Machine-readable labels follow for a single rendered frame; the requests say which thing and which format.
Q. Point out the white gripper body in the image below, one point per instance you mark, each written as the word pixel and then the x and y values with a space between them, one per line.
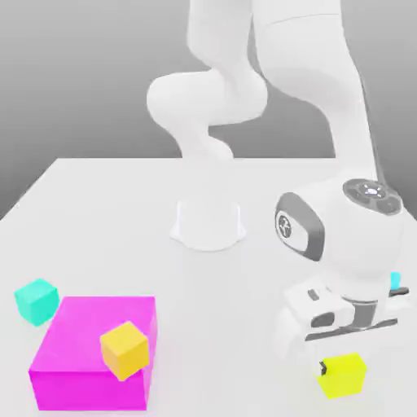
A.
pixel 293 332

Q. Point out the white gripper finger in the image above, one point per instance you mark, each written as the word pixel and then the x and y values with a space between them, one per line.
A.
pixel 322 367

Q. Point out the small yellow cube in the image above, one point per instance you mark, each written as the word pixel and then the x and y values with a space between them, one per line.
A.
pixel 345 374

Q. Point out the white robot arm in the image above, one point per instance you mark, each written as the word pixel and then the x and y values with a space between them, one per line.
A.
pixel 303 81

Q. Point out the small cyan cube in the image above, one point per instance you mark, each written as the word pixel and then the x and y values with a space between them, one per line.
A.
pixel 395 280

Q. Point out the small orange cube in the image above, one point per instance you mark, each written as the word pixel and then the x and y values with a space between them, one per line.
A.
pixel 125 352

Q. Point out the small teal cube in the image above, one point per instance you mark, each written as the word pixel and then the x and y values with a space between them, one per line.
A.
pixel 35 301

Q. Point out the large magenta box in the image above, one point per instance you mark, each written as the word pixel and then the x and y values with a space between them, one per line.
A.
pixel 84 358

